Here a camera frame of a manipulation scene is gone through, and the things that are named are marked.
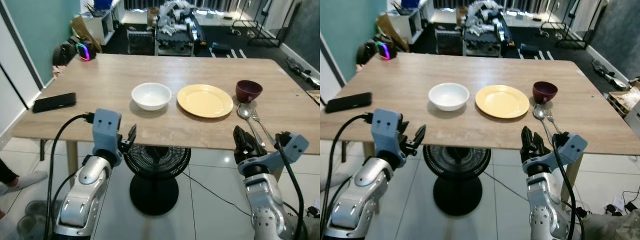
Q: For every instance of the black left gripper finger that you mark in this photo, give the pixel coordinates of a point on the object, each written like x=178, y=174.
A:
x=420, y=137
x=401, y=126
x=133, y=136

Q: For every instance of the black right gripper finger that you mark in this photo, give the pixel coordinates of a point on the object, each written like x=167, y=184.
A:
x=251, y=141
x=525, y=136
x=539, y=141
x=238, y=137

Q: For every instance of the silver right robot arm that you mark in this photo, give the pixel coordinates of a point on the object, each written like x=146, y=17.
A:
x=265, y=205
x=547, y=210

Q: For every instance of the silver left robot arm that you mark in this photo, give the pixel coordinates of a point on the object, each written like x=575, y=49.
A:
x=82, y=200
x=357, y=200

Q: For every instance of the steel fork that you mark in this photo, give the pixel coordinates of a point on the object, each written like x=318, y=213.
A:
x=256, y=118
x=550, y=116

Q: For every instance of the steel spoon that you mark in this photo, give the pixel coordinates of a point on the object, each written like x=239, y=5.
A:
x=243, y=111
x=539, y=112

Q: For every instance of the wooden table leg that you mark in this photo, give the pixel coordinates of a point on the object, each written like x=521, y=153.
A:
x=72, y=157
x=369, y=150

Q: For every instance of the yellow plate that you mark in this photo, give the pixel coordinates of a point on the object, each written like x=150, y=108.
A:
x=502, y=101
x=205, y=100

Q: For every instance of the white ceramic bowl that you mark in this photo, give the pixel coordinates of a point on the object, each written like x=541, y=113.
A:
x=151, y=96
x=449, y=96

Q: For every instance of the black floor fan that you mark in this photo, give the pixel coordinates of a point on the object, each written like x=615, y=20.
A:
x=457, y=175
x=156, y=175

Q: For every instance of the maroon cup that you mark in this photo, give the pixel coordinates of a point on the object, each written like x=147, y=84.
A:
x=249, y=90
x=545, y=92

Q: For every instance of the black phone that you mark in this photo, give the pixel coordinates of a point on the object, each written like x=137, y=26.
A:
x=54, y=102
x=348, y=102

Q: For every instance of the open cardboard box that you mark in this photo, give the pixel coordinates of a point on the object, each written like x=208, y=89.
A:
x=625, y=99
x=314, y=96

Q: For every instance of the black speaker with coloured light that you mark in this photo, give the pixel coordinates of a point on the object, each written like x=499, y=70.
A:
x=385, y=50
x=85, y=51

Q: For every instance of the grey slipper on foot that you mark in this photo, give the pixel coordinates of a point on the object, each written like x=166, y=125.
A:
x=25, y=180
x=334, y=179

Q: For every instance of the black bag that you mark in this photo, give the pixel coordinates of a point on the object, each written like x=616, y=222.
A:
x=62, y=54
x=366, y=51

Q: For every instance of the grey tool on floor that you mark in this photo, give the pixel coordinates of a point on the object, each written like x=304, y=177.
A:
x=301, y=71
x=609, y=74

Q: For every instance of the black crate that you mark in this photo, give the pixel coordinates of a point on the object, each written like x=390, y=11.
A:
x=448, y=41
x=140, y=41

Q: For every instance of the brown cardboard sheet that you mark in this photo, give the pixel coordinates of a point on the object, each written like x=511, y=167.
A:
x=391, y=30
x=84, y=31

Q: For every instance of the white shelf cabinet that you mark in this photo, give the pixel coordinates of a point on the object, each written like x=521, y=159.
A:
x=410, y=22
x=100, y=22

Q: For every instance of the green cloth bag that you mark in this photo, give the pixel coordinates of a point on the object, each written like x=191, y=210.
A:
x=610, y=226

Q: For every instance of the black metal rack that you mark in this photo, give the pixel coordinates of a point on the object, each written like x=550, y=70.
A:
x=575, y=30
x=265, y=30

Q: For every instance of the cluttered black cart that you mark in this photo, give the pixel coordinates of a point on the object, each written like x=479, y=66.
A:
x=175, y=30
x=484, y=30

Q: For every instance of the grey slippers pair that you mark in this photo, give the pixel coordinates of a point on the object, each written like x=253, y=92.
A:
x=31, y=216

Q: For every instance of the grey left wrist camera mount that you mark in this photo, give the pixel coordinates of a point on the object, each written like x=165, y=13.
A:
x=106, y=127
x=387, y=131

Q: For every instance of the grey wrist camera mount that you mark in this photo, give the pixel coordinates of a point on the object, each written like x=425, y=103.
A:
x=106, y=127
x=285, y=152
x=567, y=150
x=387, y=131

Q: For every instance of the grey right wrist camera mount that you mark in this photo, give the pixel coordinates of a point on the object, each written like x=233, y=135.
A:
x=285, y=152
x=567, y=150

